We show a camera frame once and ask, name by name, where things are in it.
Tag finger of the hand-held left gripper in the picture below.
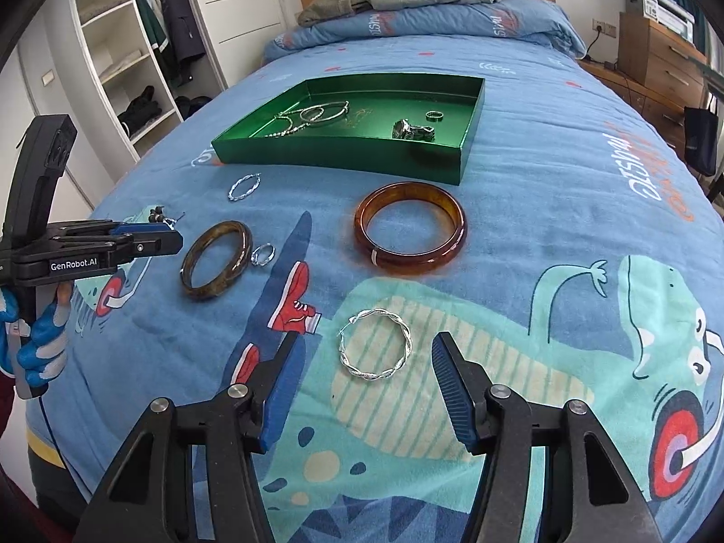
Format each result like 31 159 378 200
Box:
110 234 185 270
48 218 183 245

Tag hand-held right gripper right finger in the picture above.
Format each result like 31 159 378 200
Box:
431 332 664 543

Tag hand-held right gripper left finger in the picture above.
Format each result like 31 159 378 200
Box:
73 330 307 543

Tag large twisted silver hoop earring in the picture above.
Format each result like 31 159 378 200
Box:
337 308 413 383

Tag green metallic tray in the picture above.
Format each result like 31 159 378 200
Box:
211 73 488 185

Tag person's left hand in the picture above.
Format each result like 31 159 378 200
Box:
0 281 73 388

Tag dark tortoiseshell bangle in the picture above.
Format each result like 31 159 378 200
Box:
179 220 254 301

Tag small twisted silver hoop earring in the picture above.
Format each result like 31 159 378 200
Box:
227 173 262 203

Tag black folded clothes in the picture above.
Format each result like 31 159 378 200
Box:
118 85 162 138

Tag large amber bangle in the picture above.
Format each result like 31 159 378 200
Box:
354 181 468 276

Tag white open wardrobe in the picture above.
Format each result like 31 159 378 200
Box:
67 0 284 160

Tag dark hanging jacket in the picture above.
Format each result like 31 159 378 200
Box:
154 0 208 89

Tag blue cartoon printed blanket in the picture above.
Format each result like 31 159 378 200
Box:
25 39 724 543

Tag green hanging garment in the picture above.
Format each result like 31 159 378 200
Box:
132 0 171 70

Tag thin silver bangle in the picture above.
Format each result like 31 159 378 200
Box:
299 100 352 125

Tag person's dark clothing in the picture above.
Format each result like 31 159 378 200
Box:
26 433 105 543

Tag silver wristwatch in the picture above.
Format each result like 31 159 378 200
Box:
391 118 437 143

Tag olive fleece garment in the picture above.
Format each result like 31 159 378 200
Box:
297 0 375 29

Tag wooden bedside desk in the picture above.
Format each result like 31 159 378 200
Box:
581 59 698 155

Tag black tote bag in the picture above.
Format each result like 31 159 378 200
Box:
682 103 721 178

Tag blue pillow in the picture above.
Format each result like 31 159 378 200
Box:
262 0 587 64

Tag wooden drawer chest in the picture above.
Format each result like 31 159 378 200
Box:
616 11 711 121

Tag white printer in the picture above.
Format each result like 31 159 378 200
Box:
621 0 698 42

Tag silver bead necklace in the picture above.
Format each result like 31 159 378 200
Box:
265 112 319 140

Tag black power cable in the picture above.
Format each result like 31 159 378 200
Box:
581 27 605 64

